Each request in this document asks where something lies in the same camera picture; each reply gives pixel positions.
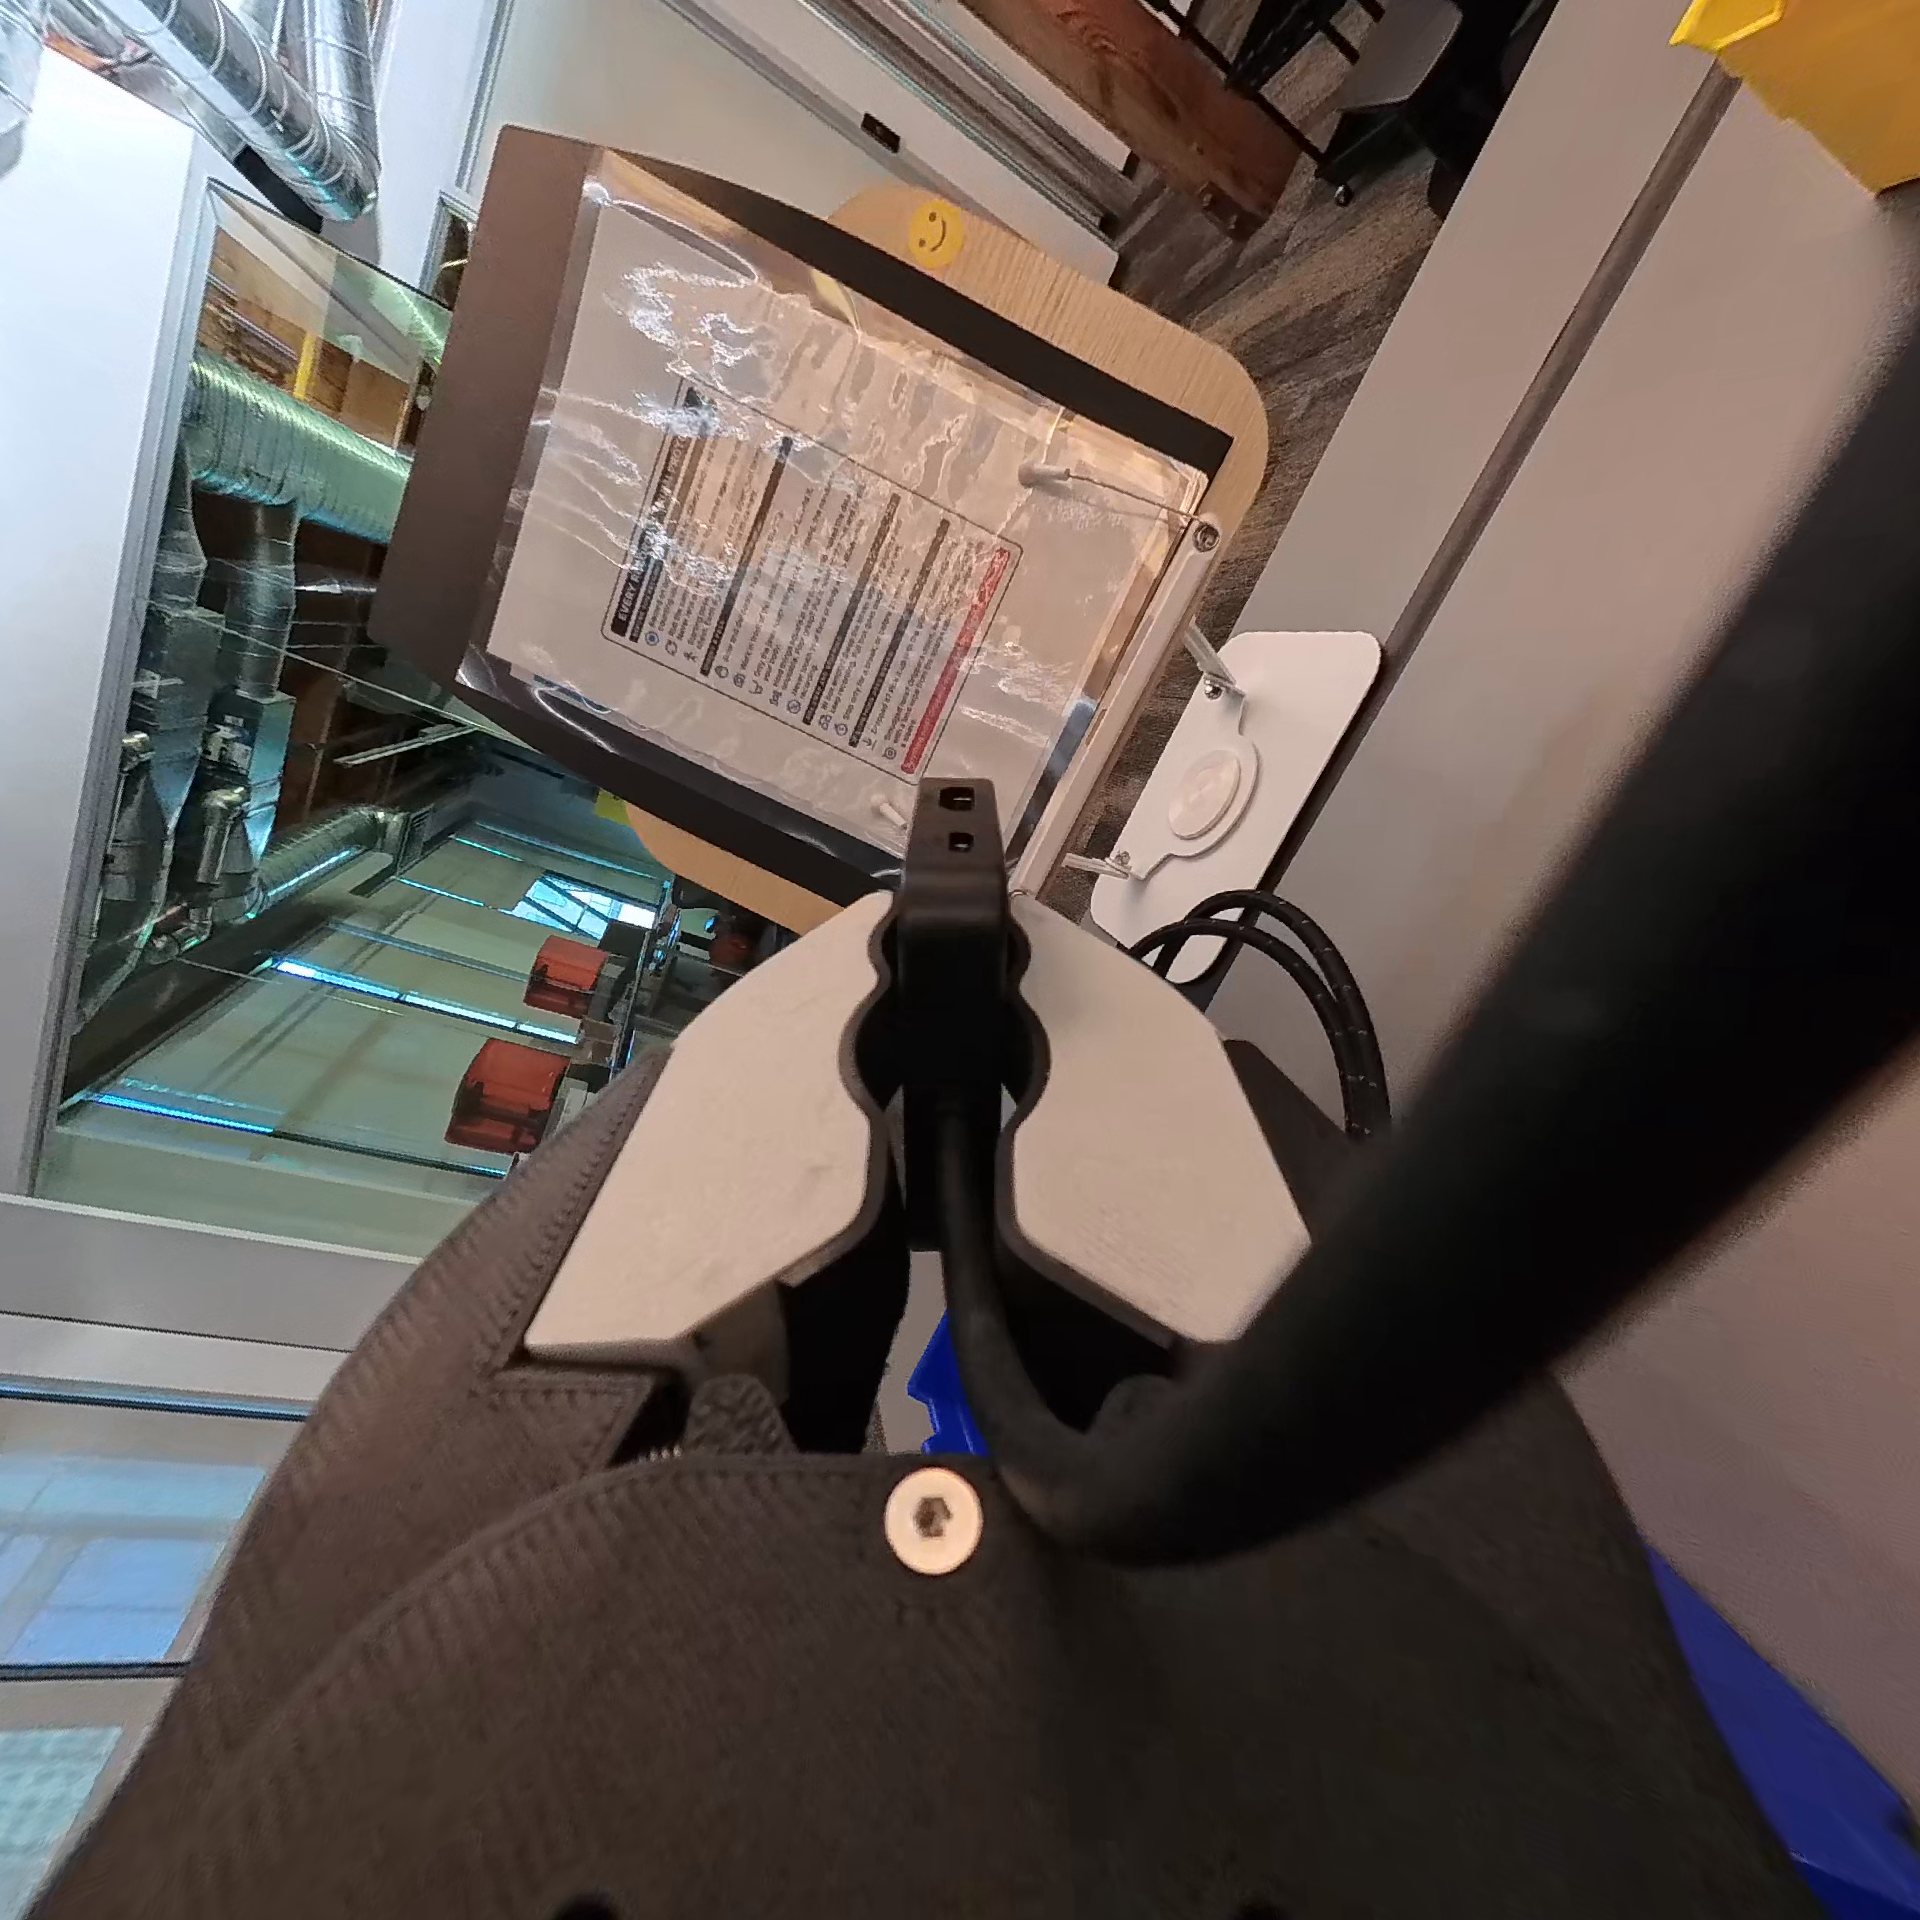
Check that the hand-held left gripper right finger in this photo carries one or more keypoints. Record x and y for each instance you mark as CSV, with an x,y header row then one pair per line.
x,y
1155,1156

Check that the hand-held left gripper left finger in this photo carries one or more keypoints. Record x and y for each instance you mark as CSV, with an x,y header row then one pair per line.
x,y
733,1156

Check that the blue plastic bin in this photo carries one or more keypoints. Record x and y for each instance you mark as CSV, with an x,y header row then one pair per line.
x,y
1800,1771

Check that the yellow plastic bin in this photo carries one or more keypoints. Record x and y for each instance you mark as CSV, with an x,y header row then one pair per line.
x,y
1828,91

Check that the orange translucent box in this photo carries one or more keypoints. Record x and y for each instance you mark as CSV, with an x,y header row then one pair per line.
x,y
509,1096
568,980

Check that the clear acrylic instruction sheet holder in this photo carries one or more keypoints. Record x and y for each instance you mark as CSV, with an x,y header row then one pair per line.
x,y
779,494

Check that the yellow smiley sticker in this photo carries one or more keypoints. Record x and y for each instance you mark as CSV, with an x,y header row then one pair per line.
x,y
936,237

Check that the black office chair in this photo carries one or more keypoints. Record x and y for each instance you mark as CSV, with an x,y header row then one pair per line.
x,y
1380,136

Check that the silver ventilation ducts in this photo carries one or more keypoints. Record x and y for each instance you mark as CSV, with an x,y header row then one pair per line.
x,y
299,91

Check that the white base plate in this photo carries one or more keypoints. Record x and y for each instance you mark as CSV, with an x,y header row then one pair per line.
x,y
1290,721

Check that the wooden post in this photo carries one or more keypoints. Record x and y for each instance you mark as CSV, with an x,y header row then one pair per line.
x,y
1184,107

